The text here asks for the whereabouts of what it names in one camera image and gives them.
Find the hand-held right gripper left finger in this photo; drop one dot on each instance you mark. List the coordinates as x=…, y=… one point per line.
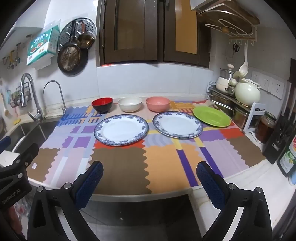
x=90, y=183

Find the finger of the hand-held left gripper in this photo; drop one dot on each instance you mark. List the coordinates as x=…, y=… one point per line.
x=26, y=154
x=5, y=141

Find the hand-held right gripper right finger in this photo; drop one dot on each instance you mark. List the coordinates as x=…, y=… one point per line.
x=210, y=184

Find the blue patterned white plate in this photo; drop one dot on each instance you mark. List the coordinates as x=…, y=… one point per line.
x=120, y=131
x=177, y=126

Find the green plate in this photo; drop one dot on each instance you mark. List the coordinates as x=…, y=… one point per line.
x=211, y=116

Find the red and black bowl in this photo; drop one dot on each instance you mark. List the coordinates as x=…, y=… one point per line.
x=102, y=104

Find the white bowl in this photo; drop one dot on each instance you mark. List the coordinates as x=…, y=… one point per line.
x=130, y=103

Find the pink bowl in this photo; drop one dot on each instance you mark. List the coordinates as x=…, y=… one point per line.
x=158, y=103

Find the white dish in sink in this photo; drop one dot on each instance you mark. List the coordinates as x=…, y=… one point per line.
x=19, y=143

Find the steel kitchen sink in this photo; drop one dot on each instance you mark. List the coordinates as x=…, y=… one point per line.
x=27, y=132

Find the tall chrome kitchen faucet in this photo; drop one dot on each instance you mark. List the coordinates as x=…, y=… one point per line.
x=34, y=102

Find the colourful patterned table mat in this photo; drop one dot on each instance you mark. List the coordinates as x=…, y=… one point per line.
x=161, y=162

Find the thin gooseneck faucet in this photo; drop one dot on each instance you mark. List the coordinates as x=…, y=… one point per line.
x=60, y=97

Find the copper coloured pot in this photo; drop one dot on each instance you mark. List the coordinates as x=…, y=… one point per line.
x=240, y=118

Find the glass jar with dark lid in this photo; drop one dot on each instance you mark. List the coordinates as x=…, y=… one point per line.
x=266, y=128

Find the steel pot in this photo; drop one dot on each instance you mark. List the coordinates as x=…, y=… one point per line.
x=223, y=102

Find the black knife block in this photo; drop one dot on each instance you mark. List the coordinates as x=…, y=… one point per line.
x=281, y=139

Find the metal pot rack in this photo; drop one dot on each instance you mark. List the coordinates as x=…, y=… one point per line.
x=254, y=111

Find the cream teapot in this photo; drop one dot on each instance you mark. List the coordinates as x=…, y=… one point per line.
x=247, y=92

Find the teal and white paper box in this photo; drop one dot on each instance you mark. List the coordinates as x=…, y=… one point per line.
x=41, y=46

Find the cream pot with lid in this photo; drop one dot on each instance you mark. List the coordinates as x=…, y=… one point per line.
x=223, y=82

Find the black frying pan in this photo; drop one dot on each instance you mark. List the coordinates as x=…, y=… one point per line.
x=69, y=59

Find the white ladle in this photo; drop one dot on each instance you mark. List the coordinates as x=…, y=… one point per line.
x=244, y=67

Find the round steel steamer tray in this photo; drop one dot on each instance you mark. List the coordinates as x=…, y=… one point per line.
x=66, y=31

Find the small brass saucepan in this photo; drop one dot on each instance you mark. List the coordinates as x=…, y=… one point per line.
x=85, y=40

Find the black scissors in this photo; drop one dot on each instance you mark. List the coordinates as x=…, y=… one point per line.
x=235, y=48

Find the wooden cutting board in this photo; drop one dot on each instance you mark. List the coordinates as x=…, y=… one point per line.
x=229, y=15

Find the white wall sockets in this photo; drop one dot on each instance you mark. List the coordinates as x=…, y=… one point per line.
x=268, y=82

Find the dark wooden window frame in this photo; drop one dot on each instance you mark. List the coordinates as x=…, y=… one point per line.
x=152, y=34

